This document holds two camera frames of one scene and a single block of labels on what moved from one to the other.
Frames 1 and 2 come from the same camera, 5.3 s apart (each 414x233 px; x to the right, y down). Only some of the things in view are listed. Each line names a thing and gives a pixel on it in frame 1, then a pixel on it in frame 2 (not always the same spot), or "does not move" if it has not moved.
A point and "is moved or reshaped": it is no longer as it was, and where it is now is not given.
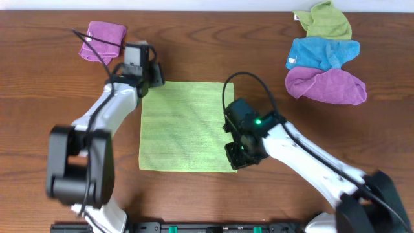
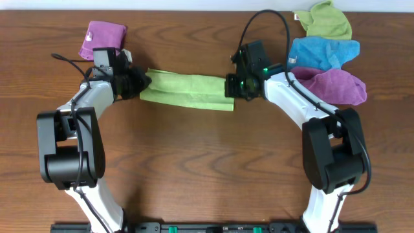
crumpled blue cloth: [323, 53] does not move
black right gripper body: [240, 156] → [237, 87]
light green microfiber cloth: [182, 127] is moved or reshaped
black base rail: [189, 227] does not move
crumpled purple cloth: [334, 85] does not move
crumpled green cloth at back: [325, 20] does not move
